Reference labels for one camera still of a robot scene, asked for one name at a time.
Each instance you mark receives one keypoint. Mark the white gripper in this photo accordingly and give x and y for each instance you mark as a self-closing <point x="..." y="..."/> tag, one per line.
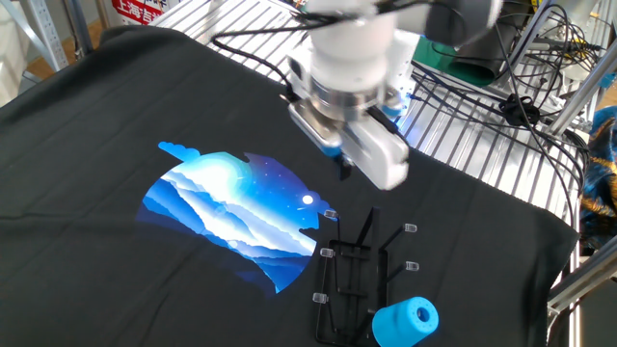
<point x="381" y="154"/>

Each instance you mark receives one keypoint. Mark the blue plastic cup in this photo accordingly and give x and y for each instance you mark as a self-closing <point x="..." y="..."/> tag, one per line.
<point x="400" y="325"/>

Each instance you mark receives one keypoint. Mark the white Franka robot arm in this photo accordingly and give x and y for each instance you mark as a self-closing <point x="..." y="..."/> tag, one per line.
<point x="352" y="48"/>

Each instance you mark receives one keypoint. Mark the green mat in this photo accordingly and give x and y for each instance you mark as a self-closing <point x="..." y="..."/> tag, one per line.
<point x="434" y="62"/>

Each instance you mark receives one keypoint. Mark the black rolled mat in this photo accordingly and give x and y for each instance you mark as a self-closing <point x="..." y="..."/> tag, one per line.
<point x="487" y="58"/>

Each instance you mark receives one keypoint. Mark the black cloth with blue print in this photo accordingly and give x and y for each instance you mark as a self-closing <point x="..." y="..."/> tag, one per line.
<point x="96" y="144"/>

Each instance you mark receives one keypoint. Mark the blue gold patterned cloth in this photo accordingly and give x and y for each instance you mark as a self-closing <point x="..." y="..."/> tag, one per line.
<point x="600" y="183"/>

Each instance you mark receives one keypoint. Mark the red white sign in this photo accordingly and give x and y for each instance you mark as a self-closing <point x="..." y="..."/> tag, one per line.
<point x="137" y="12"/>

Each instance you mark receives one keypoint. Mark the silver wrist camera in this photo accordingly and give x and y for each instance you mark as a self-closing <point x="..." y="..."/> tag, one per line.
<point x="315" y="127"/>

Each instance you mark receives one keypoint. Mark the aluminium frame post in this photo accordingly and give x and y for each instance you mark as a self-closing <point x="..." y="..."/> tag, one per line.
<point x="578" y="96"/>

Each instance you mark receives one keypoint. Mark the aluminium frame bar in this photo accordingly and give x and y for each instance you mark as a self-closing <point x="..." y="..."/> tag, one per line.
<point x="583" y="282"/>

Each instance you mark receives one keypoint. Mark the dark grey metal post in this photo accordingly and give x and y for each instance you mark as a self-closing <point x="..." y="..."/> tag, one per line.
<point x="79" y="29"/>

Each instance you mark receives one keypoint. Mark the grey perforated metal post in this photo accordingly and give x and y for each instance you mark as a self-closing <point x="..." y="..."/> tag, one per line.
<point x="45" y="34"/>

